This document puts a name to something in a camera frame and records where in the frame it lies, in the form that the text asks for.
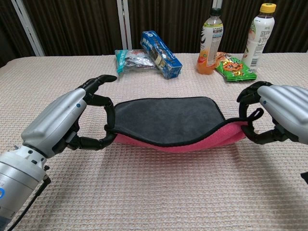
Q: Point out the white bottle yellow cap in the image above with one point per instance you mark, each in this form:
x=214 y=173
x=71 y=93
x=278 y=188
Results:
x=258 y=38

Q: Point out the blue cookie package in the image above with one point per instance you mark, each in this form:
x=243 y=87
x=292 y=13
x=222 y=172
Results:
x=161 y=55

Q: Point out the green orange snack bag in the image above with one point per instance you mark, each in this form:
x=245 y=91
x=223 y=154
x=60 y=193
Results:
x=234 y=68

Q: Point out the orange drink bottle black cap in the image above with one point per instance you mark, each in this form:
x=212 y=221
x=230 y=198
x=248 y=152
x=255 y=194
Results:
x=209 y=48

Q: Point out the silver teal snack packet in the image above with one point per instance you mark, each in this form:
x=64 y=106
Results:
x=131 y=61

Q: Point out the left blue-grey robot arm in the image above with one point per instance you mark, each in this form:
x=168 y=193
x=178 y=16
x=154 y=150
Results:
x=16 y=173

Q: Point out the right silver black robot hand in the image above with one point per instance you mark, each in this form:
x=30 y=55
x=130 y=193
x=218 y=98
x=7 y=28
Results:
x=288 y=106

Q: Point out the grey and pink cloth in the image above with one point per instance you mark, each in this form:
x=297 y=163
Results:
x=168 y=118

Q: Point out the beige woven tablecloth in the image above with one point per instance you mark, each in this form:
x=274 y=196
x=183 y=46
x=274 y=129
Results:
x=156 y=192

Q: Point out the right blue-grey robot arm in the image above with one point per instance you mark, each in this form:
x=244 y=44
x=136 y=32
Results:
x=305 y=178

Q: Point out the dark pleated curtain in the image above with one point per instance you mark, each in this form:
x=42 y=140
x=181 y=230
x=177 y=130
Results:
x=72 y=24

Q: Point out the white metal partition post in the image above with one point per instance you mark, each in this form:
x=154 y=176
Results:
x=124 y=24
x=217 y=3
x=27 y=26

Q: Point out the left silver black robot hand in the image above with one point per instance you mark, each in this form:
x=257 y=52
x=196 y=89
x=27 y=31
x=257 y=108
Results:
x=55 y=120

